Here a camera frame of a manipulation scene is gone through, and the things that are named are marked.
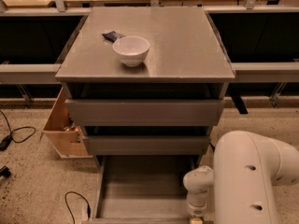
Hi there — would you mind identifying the cardboard box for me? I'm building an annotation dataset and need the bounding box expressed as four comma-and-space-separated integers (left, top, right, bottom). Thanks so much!
43, 90, 90, 158

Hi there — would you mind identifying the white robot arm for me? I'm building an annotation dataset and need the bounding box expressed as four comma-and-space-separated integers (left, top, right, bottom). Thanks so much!
183, 131, 299, 224

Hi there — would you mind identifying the grey bottom drawer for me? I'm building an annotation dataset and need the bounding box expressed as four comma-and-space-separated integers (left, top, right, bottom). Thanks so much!
82, 155, 201, 224

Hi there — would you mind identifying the grey top drawer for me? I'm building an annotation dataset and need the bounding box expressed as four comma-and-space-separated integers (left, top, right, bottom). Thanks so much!
65, 99, 224, 126

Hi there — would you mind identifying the dark blue snack packet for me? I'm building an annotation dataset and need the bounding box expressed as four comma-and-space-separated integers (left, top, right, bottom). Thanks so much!
103, 31, 124, 42

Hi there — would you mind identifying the black cable left floor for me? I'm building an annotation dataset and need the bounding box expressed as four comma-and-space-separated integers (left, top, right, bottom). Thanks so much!
0, 109, 37, 151

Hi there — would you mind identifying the grey drawer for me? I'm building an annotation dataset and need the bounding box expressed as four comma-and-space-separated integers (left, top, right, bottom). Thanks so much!
83, 136, 210, 155
82, 155, 201, 224
65, 99, 224, 126

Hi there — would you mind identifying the black cable loop front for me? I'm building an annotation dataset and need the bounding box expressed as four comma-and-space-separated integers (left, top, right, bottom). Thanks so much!
64, 190, 92, 224

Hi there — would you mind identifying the grey metal railing frame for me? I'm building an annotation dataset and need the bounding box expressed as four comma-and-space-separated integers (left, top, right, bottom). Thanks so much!
0, 1, 299, 106

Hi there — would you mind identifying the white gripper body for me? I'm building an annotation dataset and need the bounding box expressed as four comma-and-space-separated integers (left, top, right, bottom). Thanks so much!
183, 165, 214, 217

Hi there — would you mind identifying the white ceramic bowl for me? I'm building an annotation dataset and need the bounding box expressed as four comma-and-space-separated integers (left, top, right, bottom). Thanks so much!
112, 36, 150, 67

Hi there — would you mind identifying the grey drawer cabinet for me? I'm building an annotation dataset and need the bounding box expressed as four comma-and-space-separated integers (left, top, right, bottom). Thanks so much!
55, 6, 236, 173

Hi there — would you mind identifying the black object left edge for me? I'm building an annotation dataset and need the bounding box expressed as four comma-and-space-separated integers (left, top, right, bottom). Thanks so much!
0, 166, 11, 178

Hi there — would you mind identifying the grey middle drawer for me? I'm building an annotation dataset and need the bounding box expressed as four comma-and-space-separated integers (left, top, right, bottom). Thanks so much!
83, 136, 210, 155

